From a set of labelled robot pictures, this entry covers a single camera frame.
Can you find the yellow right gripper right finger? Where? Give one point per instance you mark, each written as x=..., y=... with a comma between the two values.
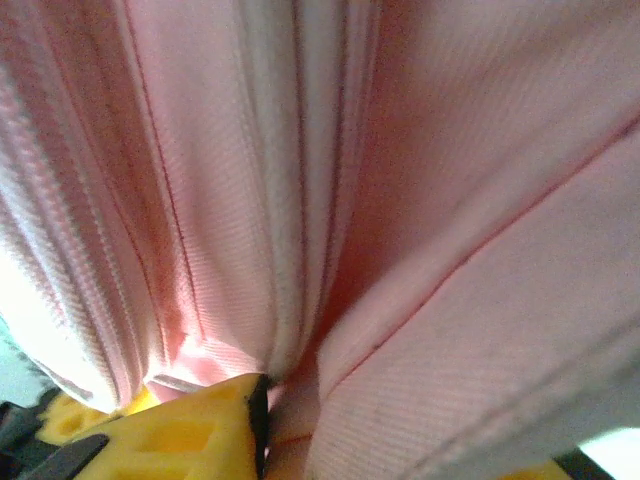
x=555, y=472

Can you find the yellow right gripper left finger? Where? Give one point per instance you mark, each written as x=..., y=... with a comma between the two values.
x=190, y=440

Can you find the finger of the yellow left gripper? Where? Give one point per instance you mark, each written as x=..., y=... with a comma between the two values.
x=75, y=420

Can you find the pink backpack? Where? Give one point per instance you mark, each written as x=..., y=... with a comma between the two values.
x=400, y=200

